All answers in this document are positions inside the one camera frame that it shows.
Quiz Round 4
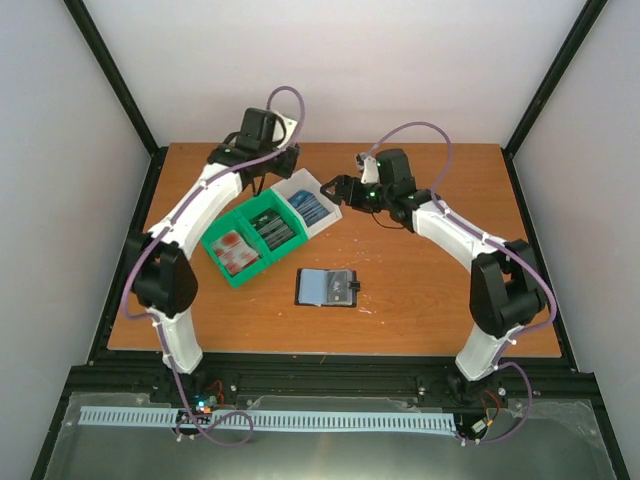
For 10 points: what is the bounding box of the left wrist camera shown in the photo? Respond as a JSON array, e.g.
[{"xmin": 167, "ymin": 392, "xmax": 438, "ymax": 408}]
[{"xmin": 272, "ymin": 112, "xmax": 297, "ymax": 148}]

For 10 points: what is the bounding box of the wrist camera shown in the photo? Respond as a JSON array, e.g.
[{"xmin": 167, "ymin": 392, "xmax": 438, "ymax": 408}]
[
  {"xmin": 272, "ymin": 112, "xmax": 297, "ymax": 148},
  {"xmin": 356, "ymin": 152, "xmax": 379, "ymax": 184}
]

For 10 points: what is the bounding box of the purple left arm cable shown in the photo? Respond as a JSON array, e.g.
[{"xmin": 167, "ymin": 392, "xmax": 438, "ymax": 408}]
[{"xmin": 122, "ymin": 85, "xmax": 307, "ymax": 447}]

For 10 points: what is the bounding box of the red white card stack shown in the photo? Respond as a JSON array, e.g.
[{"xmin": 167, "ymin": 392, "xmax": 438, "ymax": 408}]
[{"xmin": 211, "ymin": 230, "xmax": 260, "ymax": 276}]

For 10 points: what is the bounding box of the light blue cable duct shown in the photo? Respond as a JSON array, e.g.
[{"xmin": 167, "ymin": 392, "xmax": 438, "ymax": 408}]
[{"xmin": 78, "ymin": 406, "xmax": 456, "ymax": 435}]

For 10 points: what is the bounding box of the black leather card holder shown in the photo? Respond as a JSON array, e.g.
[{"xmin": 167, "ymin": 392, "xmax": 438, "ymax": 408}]
[{"xmin": 294, "ymin": 268, "xmax": 361, "ymax": 308}]

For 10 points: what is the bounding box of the black frame rail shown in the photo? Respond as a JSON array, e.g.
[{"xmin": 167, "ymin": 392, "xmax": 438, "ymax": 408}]
[{"xmin": 63, "ymin": 0, "xmax": 165, "ymax": 157}]

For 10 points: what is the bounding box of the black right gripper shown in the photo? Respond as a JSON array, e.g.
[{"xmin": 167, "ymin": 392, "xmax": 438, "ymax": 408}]
[{"xmin": 319, "ymin": 175, "xmax": 391, "ymax": 215}]

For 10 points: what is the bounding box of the black card stack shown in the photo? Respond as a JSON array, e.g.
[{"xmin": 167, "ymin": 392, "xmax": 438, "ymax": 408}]
[{"xmin": 249, "ymin": 208, "xmax": 295, "ymax": 251}]

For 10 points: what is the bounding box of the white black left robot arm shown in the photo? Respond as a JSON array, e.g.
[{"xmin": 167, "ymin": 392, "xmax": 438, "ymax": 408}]
[{"xmin": 120, "ymin": 108, "xmax": 306, "ymax": 403}]

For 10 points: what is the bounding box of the white plastic bin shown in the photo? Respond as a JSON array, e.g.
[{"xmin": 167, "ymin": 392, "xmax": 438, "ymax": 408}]
[{"xmin": 271, "ymin": 169, "xmax": 342, "ymax": 239}]

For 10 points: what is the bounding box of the blue card stack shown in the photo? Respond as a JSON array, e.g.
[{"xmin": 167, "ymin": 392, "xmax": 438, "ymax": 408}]
[{"xmin": 287, "ymin": 189, "xmax": 329, "ymax": 227}]

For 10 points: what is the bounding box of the green double plastic bin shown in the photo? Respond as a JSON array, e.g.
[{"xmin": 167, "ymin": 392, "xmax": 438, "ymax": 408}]
[{"xmin": 200, "ymin": 189, "xmax": 309, "ymax": 288}]

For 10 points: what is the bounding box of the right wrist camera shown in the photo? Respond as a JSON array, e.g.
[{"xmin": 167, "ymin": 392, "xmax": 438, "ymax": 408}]
[{"xmin": 356, "ymin": 152, "xmax": 379, "ymax": 184}]

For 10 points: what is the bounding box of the black credit card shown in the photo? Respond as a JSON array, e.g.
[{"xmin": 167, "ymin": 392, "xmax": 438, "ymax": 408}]
[{"xmin": 326, "ymin": 270, "xmax": 353, "ymax": 306}]

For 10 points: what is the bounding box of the metal base plate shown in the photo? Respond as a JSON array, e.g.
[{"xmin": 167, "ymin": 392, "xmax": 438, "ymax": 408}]
[{"xmin": 43, "ymin": 394, "xmax": 615, "ymax": 479}]

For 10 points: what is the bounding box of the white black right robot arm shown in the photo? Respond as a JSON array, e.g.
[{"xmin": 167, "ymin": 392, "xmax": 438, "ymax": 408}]
[{"xmin": 320, "ymin": 149, "xmax": 557, "ymax": 382}]

